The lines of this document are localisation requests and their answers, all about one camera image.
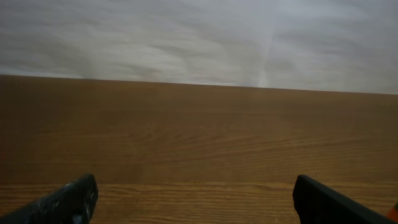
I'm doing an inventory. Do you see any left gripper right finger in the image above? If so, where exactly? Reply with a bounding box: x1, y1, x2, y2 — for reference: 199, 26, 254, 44
292, 174, 397, 224

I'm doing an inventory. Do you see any orange cube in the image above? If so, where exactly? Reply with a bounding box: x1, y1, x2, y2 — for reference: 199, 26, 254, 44
386, 203, 398, 221

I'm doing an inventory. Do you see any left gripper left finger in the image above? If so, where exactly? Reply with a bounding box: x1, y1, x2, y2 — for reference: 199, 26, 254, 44
0, 173, 99, 224

